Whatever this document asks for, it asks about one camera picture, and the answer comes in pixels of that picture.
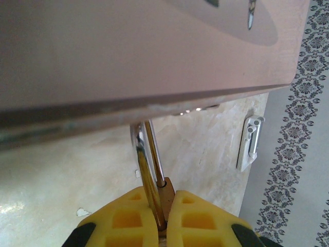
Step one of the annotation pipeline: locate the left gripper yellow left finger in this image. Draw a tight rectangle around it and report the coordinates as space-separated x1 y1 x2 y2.
61 186 160 247

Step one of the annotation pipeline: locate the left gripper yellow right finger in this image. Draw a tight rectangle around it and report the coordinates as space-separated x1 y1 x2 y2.
167 189 281 247

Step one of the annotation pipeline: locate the small pale ridged clip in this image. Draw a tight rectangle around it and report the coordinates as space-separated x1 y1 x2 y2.
236 115 265 172

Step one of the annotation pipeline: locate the pink tin box with picture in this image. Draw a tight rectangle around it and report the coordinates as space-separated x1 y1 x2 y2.
0 0 312 155

